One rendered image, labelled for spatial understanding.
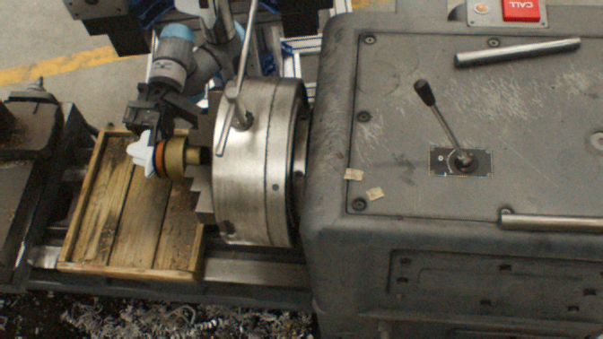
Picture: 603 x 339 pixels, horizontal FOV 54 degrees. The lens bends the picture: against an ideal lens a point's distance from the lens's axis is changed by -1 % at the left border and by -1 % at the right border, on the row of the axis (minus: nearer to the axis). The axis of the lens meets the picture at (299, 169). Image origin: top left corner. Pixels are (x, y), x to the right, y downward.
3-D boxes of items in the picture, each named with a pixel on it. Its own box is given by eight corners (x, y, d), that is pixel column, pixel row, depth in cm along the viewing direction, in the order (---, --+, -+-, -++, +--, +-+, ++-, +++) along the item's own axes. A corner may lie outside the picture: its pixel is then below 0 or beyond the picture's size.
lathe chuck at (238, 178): (298, 127, 133) (279, 41, 104) (283, 266, 120) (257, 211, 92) (257, 126, 134) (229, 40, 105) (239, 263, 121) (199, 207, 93)
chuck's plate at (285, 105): (313, 128, 132) (299, 42, 104) (300, 267, 120) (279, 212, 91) (298, 127, 133) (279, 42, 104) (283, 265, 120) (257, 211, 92)
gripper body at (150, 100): (133, 145, 122) (146, 98, 128) (173, 146, 121) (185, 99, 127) (120, 124, 116) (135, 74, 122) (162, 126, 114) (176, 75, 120)
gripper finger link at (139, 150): (124, 175, 114) (135, 134, 119) (152, 177, 113) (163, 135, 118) (117, 167, 111) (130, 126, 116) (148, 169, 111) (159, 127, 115)
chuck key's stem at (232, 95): (249, 134, 101) (237, 99, 90) (237, 134, 101) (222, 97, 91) (252, 124, 101) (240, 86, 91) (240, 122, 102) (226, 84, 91)
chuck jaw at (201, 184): (245, 164, 109) (232, 218, 102) (249, 181, 113) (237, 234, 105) (187, 161, 110) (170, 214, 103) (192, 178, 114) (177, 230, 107)
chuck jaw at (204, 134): (252, 140, 114) (250, 79, 110) (246, 149, 110) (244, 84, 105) (196, 138, 116) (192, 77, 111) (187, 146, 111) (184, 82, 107)
